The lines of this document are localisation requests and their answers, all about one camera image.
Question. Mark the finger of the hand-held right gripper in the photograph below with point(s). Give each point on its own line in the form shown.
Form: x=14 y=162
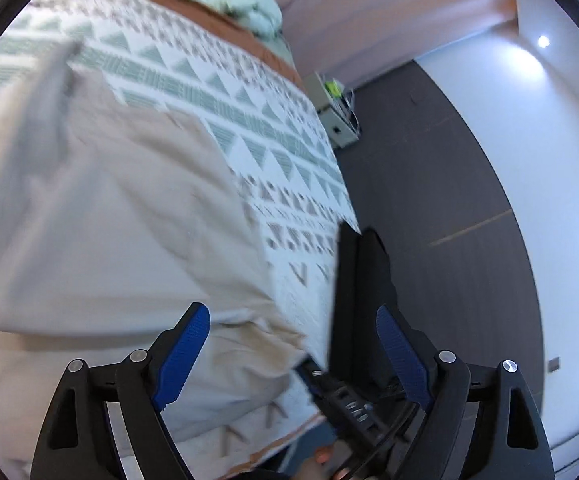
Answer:
x=309 y=375

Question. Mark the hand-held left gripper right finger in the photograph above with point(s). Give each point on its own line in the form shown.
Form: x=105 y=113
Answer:
x=402 y=355

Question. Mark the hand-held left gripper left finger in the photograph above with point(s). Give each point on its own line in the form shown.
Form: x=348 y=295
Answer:
x=182 y=355

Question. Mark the beige jacket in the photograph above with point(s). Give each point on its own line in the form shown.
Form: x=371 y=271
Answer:
x=109 y=220

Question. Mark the person's right hand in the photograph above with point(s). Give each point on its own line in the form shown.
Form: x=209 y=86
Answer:
x=322 y=465

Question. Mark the white patterned blanket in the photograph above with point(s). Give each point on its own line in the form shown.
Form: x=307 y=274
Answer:
x=269 y=160

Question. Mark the white box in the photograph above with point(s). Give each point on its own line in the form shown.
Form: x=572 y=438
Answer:
x=334 y=110

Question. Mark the pink curtain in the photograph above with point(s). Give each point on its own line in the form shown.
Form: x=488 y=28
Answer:
x=369 y=10

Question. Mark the wall socket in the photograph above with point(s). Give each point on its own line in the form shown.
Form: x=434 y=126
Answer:
x=553 y=364

